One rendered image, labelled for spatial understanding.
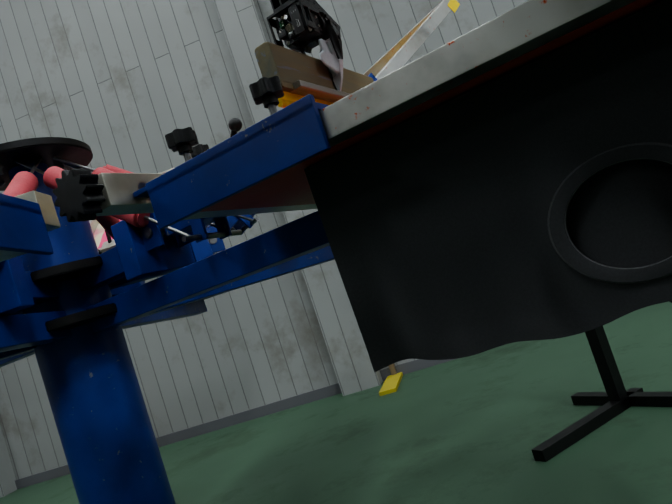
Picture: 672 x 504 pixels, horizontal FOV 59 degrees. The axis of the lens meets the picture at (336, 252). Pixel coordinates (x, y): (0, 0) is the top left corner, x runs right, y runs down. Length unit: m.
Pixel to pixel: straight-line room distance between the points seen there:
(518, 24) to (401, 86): 0.14
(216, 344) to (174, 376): 0.46
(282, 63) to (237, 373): 4.17
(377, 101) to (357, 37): 4.20
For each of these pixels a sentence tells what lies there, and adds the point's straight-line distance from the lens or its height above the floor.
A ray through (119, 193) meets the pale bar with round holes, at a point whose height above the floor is 1.01.
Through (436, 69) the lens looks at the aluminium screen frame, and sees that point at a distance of 0.68.
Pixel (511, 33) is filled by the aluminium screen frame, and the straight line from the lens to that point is 0.66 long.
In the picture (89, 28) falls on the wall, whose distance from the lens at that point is 5.79.
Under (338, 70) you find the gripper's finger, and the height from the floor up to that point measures 1.13.
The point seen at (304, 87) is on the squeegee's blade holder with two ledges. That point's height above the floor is 1.08.
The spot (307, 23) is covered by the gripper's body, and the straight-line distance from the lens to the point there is 1.03.
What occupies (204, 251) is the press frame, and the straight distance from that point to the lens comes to 1.58.
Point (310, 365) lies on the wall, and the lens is 4.76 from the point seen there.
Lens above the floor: 0.78
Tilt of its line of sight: 3 degrees up
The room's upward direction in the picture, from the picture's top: 18 degrees counter-clockwise
